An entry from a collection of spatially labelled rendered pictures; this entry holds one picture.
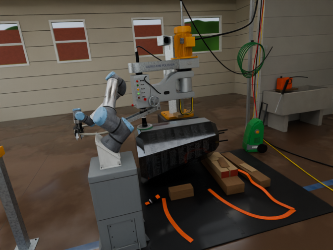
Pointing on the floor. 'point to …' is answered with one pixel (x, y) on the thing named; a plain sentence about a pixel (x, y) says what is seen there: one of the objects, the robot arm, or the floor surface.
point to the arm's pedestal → (118, 204)
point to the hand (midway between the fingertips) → (79, 138)
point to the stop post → (13, 210)
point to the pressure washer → (255, 134)
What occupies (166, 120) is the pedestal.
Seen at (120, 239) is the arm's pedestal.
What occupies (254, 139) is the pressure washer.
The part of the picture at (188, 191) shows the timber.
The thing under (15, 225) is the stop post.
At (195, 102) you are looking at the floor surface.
